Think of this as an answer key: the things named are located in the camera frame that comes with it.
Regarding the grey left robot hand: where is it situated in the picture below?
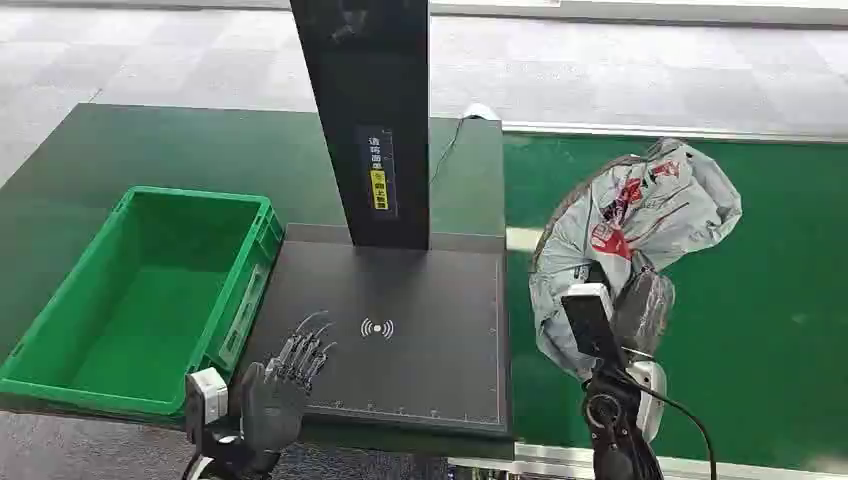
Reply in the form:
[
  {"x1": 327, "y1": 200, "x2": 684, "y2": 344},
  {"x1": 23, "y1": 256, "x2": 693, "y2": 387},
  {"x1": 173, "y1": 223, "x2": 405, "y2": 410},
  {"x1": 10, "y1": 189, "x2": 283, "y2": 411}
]
[{"x1": 239, "y1": 310, "x2": 338, "y2": 460}]

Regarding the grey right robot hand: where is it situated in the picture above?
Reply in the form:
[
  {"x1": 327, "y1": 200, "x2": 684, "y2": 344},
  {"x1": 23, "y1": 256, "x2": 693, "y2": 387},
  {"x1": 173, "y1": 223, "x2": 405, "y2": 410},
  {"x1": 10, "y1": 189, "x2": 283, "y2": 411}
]
[{"x1": 609, "y1": 266, "x2": 677, "y2": 362}]

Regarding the grey plastic parcel bag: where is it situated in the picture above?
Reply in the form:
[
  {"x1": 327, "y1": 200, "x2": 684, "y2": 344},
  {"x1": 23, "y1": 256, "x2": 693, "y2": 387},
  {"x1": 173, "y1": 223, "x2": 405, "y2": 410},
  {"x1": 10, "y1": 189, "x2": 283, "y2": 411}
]
[{"x1": 527, "y1": 137, "x2": 744, "y2": 383}]

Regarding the green conveyor belt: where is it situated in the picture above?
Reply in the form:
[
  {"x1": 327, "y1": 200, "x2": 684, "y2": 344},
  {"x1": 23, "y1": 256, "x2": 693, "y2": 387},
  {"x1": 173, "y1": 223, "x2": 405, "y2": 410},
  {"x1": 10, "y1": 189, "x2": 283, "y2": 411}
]
[{"x1": 503, "y1": 131, "x2": 848, "y2": 476}]

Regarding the green plastic crate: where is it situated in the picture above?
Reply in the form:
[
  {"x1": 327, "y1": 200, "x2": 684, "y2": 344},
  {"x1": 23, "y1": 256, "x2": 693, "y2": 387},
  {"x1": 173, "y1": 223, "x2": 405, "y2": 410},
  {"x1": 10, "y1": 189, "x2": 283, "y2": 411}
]
[{"x1": 0, "y1": 186, "x2": 285, "y2": 419}]

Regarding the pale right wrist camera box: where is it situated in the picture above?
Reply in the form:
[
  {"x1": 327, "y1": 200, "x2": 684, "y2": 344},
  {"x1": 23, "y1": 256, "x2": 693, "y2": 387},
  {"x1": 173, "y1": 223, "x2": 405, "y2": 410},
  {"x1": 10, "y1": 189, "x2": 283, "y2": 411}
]
[{"x1": 561, "y1": 282, "x2": 629, "y2": 374}]

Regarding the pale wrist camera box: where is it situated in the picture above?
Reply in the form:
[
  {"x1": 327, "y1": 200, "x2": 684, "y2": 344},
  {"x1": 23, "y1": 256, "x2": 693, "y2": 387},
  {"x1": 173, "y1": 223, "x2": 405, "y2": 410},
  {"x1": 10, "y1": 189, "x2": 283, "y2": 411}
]
[
  {"x1": 561, "y1": 282, "x2": 629, "y2": 374},
  {"x1": 184, "y1": 367, "x2": 231, "y2": 446}
]

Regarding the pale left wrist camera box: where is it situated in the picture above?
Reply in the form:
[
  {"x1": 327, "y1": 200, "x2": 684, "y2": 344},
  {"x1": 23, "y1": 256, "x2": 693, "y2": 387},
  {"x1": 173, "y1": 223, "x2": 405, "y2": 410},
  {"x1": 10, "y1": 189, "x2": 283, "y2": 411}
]
[{"x1": 184, "y1": 367, "x2": 231, "y2": 446}]

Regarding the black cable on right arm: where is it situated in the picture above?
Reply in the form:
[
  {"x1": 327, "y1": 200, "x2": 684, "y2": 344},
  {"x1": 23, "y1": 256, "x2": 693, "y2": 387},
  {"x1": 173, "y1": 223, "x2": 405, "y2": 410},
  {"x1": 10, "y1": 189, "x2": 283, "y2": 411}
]
[{"x1": 621, "y1": 368, "x2": 719, "y2": 480}]

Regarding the black scanner stand with post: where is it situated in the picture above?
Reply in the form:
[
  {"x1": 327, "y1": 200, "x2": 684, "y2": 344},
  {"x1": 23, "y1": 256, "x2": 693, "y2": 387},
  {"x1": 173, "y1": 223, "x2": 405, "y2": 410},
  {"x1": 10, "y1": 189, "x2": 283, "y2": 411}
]
[{"x1": 231, "y1": 0, "x2": 513, "y2": 440}]

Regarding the silver conveyor frame rail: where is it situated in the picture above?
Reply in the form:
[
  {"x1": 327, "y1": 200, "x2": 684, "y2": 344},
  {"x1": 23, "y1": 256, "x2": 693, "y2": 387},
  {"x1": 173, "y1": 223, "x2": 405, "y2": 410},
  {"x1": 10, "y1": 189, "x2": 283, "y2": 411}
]
[
  {"x1": 447, "y1": 442, "x2": 848, "y2": 480},
  {"x1": 501, "y1": 120, "x2": 848, "y2": 145}
]

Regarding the thin black table cable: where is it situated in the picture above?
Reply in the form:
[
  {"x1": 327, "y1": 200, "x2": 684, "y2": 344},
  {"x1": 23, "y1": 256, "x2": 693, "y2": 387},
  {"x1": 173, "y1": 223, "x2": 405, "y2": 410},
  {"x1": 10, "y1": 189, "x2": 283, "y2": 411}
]
[{"x1": 428, "y1": 116, "x2": 466, "y2": 187}]

